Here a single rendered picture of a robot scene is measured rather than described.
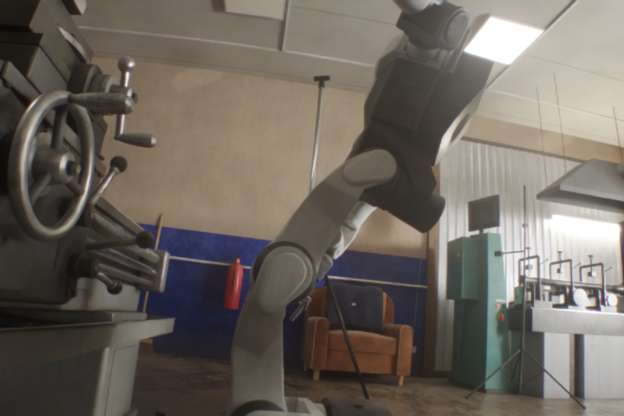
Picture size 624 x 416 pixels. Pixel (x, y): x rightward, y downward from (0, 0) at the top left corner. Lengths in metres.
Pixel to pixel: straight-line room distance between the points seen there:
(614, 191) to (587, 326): 1.48
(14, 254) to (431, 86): 0.97
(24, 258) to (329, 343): 3.27
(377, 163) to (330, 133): 4.02
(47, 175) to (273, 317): 0.52
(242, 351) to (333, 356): 2.90
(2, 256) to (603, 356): 4.53
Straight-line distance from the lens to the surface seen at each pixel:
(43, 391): 1.65
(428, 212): 1.06
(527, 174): 6.02
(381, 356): 3.89
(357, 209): 1.24
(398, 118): 1.07
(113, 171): 0.81
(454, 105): 1.10
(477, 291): 4.22
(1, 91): 0.61
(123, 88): 0.74
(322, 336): 3.70
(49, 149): 0.59
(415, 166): 1.06
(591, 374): 4.52
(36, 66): 0.66
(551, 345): 4.20
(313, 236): 0.93
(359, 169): 0.97
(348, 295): 4.07
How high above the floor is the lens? 0.54
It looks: 15 degrees up
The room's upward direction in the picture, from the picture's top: 6 degrees clockwise
